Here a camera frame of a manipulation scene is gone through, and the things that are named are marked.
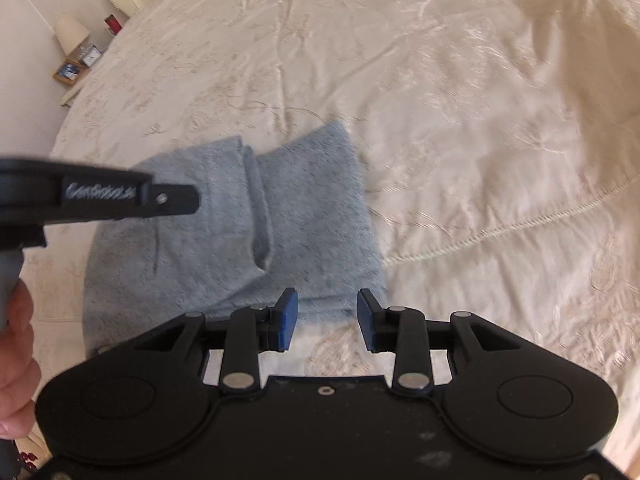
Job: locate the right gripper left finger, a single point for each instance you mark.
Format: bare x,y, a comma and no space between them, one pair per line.
282,321

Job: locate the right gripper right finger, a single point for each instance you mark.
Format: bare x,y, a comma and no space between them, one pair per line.
377,324

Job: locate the grey-blue knit pants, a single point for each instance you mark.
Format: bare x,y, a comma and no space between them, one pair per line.
294,217

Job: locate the person's left hand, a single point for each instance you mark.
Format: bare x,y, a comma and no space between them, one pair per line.
20,372

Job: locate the framed picture on nightstand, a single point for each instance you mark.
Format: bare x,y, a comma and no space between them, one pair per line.
69,72

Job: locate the white nightstand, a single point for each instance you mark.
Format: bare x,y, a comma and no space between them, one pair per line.
73,91

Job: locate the small alarm clock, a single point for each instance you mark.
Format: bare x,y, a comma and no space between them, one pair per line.
90,55

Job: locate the cream table lamp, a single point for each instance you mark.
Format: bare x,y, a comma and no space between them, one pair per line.
71,35

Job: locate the red candle jar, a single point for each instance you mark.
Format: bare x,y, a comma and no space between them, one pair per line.
113,24

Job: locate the cream embroidered bedspread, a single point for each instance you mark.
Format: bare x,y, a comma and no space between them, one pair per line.
499,140

